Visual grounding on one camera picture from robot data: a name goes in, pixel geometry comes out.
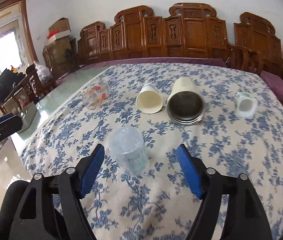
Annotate clear frosted plastic cup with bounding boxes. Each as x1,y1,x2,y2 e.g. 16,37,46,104
107,126,149,177

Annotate glass cup with red pattern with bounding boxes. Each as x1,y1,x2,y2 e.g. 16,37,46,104
82,82,110,110

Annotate small pale green cup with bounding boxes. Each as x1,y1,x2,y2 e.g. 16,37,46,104
235,92,257,119

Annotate cream steel thermos cup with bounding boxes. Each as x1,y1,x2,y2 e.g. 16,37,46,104
166,77,206,126

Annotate white paper cup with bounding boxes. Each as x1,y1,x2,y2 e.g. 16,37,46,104
136,83,163,114

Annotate grey box with items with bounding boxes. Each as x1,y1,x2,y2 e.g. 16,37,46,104
18,102,41,134

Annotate black bag pile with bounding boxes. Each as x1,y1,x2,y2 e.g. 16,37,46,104
0,69,26,104

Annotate dark wooden chair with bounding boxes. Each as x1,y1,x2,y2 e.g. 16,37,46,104
0,64,57,115

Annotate plastic bag on chair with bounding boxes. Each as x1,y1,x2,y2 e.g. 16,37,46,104
34,61,53,85

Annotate blue floral tablecloth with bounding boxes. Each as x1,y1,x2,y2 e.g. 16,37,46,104
20,63,283,239

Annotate stacked cardboard boxes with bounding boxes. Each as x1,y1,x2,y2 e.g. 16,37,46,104
42,17,75,80

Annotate purple sofa cushion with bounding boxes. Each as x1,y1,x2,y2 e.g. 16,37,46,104
80,57,227,70

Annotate purple armchair cushion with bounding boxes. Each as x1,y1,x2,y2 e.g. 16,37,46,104
260,71,283,102

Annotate wooden armchair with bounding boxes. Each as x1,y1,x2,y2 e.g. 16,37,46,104
234,12,283,80

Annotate carved wooden sofa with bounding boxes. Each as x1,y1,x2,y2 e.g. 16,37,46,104
78,3,229,64

